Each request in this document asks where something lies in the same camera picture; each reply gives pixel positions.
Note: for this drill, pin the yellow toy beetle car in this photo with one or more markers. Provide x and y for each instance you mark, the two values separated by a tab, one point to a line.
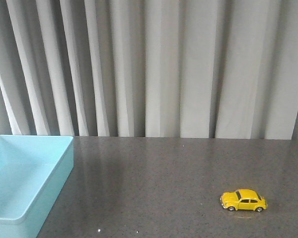
243	199

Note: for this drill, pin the light blue plastic box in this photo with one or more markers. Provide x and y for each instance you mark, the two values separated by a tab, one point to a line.
33	171

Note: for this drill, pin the grey pleated curtain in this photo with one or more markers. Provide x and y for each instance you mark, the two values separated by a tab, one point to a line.
154	68

